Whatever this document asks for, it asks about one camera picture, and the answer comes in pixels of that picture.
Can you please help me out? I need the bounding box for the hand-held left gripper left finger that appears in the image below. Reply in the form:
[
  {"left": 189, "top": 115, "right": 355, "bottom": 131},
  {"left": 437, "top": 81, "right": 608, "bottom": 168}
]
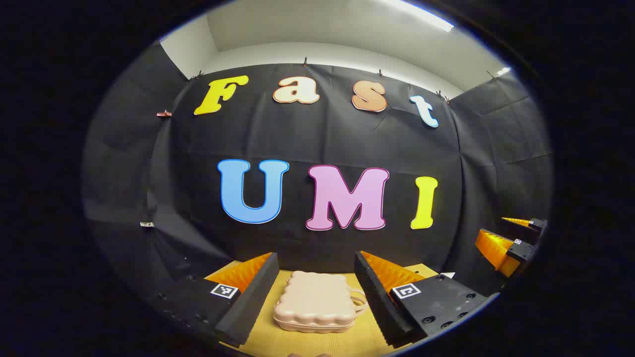
[{"left": 149, "top": 252, "right": 280, "bottom": 348}]

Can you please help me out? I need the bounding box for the black backdrop cloth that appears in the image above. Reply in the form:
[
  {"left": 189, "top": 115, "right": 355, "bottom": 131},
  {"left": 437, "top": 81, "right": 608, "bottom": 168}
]
[{"left": 82, "top": 42, "right": 554, "bottom": 298}]

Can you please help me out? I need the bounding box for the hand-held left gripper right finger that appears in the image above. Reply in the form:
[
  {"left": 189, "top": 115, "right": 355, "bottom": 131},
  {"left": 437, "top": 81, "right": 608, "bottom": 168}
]
[{"left": 354, "top": 250, "right": 497, "bottom": 349}]

